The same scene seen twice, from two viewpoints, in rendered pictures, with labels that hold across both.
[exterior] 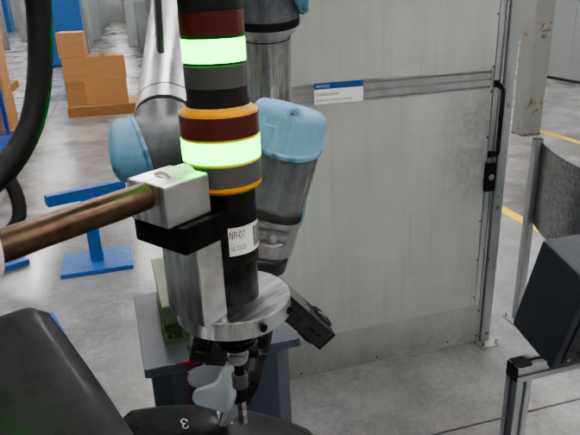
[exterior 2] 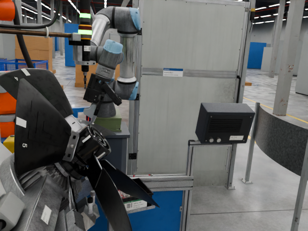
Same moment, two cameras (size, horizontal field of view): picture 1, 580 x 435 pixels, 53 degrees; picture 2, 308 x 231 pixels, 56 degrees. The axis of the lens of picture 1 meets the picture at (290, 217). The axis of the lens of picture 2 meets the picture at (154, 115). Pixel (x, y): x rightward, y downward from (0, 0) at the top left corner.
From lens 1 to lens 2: 72 cm
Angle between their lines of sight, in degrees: 9
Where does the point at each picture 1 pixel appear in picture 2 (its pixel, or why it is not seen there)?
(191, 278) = (76, 52)
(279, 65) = (129, 44)
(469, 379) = (218, 198)
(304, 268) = (153, 141)
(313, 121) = (118, 44)
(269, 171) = (106, 54)
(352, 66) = (179, 63)
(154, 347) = not seen: hidden behind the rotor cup
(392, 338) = not seen: hidden behind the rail
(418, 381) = (196, 196)
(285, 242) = (109, 73)
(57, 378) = (52, 80)
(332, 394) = not seen: hidden behind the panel
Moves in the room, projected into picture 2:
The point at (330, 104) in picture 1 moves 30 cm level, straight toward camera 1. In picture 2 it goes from (169, 76) to (165, 79)
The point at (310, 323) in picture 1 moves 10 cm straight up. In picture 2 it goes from (114, 97) to (115, 73)
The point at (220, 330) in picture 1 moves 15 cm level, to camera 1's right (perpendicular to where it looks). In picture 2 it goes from (80, 62) to (125, 65)
